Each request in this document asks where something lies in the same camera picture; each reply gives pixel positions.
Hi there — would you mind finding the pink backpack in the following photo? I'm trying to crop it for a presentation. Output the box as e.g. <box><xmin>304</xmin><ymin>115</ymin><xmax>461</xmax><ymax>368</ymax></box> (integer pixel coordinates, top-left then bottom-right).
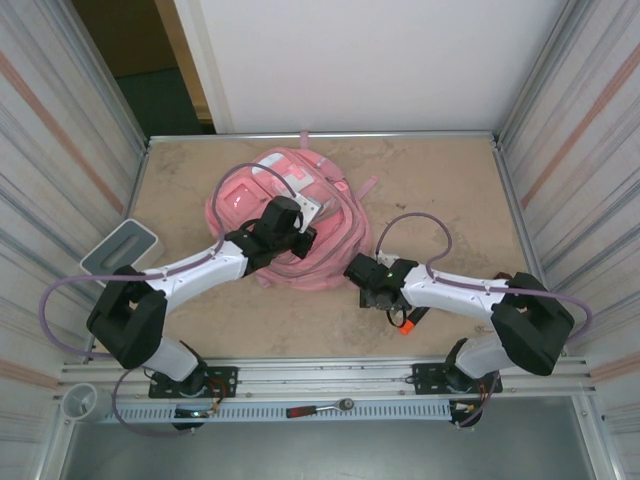
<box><xmin>203</xmin><ymin>130</ymin><xmax>381</xmax><ymax>294</ymax></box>

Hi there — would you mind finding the black highlighter with orange cap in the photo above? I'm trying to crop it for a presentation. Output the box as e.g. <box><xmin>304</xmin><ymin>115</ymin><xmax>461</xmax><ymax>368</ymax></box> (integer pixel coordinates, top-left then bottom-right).
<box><xmin>398</xmin><ymin>305</ymin><xmax>429</xmax><ymax>335</ymax></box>

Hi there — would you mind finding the aluminium table edge strip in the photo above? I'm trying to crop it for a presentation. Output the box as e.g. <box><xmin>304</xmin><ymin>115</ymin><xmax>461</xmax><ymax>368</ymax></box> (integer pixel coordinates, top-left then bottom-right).
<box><xmin>147</xmin><ymin>130</ymin><xmax>497</xmax><ymax>142</ymax></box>

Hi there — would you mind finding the white and grey tissue box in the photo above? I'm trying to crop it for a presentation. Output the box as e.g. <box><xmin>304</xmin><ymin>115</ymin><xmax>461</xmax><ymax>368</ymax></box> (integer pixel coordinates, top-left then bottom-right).
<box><xmin>79</xmin><ymin>218</ymin><xmax>165</xmax><ymax>274</ymax></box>

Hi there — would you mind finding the black electronics module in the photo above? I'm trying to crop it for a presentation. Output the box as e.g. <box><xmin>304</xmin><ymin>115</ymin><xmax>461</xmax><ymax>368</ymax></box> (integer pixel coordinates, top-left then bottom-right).
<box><xmin>448</xmin><ymin>399</ymin><xmax>484</xmax><ymax>430</ymax></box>
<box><xmin>172</xmin><ymin>405</ymin><xmax>214</xmax><ymax>432</ymax></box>

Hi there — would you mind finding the white plastic cup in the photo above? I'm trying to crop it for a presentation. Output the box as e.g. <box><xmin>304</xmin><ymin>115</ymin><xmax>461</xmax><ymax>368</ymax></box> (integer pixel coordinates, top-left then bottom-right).
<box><xmin>62</xmin><ymin>383</ymin><xmax>111</xmax><ymax>424</ymax></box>

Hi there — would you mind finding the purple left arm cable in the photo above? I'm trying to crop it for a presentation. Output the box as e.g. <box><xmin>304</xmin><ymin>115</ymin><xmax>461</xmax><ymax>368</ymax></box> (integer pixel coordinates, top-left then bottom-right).
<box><xmin>38</xmin><ymin>162</ymin><xmax>296</xmax><ymax>439</ymax></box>

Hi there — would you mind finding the aluminium front rail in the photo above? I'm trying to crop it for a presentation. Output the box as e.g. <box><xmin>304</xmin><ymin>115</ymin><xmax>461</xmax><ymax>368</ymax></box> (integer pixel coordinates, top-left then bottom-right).
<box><xmin>59</xmin><ymin>355</ymin><xmax>599</xmax><ymax>399</ymax></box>

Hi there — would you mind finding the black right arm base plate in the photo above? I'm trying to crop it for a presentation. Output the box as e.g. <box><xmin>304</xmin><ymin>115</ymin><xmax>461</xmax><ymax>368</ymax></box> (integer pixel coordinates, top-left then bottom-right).
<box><xmin>410</xmin><ymin>362</ymin><xmax>501</xmax><ymax>396</ymax></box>

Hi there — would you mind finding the slotted grey cable duct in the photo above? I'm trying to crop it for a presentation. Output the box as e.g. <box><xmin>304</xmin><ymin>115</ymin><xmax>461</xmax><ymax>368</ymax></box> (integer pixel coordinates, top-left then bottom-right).
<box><xmin>112</xmin><ymin>399</ymin><xmax>454</xmax><ymax>424</ymax></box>

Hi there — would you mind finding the ratchet wrench with red handle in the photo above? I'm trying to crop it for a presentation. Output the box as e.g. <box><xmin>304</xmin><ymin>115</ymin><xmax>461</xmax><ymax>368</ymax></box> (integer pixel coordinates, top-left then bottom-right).
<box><xmin>285</xmin><ymin>396</ymin><xmax>355</xmax><ymax>419</ymax></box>

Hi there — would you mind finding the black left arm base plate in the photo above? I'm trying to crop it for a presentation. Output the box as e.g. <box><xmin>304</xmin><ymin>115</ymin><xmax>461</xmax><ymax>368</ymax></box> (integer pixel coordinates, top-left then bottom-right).
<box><xmin>148</xmin><ymin>366</ymin><xmax>239</xmax><ymax>400</ymax></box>

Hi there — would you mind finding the white door frame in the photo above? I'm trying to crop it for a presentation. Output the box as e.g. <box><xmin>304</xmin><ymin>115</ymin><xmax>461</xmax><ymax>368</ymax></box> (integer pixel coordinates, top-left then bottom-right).
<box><xmin>172</xmin><ymin>0</ymin><xmax>236</xmax><ymax>135</ymax></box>

